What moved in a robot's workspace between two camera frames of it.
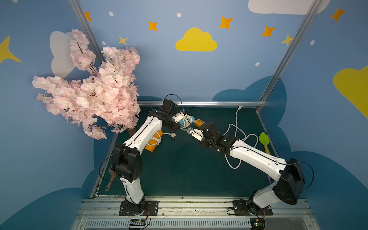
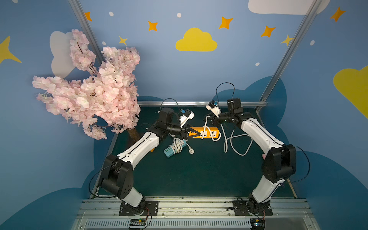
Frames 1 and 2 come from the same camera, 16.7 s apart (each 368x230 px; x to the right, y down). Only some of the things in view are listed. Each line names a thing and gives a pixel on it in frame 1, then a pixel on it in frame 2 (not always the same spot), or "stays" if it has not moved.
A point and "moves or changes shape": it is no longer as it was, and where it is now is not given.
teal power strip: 188,120 moves or changes shape
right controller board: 257,224 stays
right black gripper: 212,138 to 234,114
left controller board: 137,222 stays
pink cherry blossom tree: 105,99 stays
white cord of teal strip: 187,121 moves or changes shape
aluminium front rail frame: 104,214 stays
